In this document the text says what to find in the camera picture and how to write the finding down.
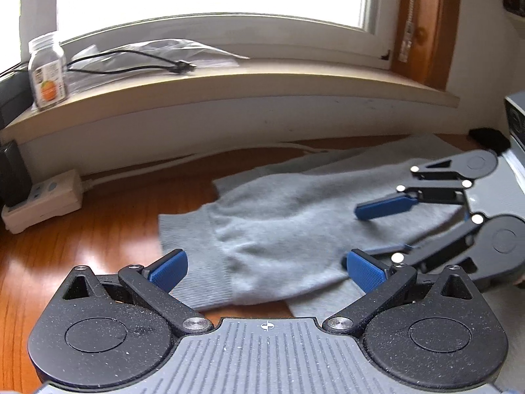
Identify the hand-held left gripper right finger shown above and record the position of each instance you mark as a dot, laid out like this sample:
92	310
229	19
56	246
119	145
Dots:
365	269

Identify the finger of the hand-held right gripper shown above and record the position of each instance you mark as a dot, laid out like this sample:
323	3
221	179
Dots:
443	242
381	208

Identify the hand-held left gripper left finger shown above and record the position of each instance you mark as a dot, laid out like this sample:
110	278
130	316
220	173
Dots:
168	269

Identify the grey sweater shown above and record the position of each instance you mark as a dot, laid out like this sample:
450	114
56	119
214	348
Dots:
287	205

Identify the black folded cloth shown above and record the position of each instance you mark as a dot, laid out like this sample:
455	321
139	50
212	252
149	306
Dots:
490	137

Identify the white power strip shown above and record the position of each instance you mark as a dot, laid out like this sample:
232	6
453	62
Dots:
45	197

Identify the clear plastic blind wand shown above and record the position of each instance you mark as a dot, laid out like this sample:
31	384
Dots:
407	37

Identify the black power adapter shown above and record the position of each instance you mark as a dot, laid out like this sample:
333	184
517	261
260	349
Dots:
14	172

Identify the beige window sill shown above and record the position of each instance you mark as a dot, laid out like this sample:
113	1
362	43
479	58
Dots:
246	86

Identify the white shelf board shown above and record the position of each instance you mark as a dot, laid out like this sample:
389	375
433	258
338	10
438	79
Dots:
519	22

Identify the clear plastic bag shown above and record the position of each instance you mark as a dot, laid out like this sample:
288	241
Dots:
205	51

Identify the clear jar orange label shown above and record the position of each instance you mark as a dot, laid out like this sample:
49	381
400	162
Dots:
47	82

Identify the black box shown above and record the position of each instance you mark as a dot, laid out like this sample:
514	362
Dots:
12	102

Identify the wooden window frame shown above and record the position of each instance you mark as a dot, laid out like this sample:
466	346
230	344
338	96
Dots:
430	28

